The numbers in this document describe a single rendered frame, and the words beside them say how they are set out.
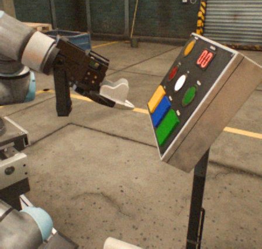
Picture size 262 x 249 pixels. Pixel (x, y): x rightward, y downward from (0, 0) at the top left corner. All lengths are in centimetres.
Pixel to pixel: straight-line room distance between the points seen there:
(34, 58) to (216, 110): 38
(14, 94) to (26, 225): 61
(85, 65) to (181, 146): 27
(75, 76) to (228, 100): 32
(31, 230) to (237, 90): 47
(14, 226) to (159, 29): 863
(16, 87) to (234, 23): 756
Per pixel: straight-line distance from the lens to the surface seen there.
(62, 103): 59
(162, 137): 62
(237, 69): 55
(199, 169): 82
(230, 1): 825
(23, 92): 104
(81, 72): 54
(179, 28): 871
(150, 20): 910
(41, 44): 55
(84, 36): 547
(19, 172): 105
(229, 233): 181
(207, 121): 57
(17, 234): 53
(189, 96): 60
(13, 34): 56
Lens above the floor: 129
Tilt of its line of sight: 24 degrees down
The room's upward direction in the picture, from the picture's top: straight up
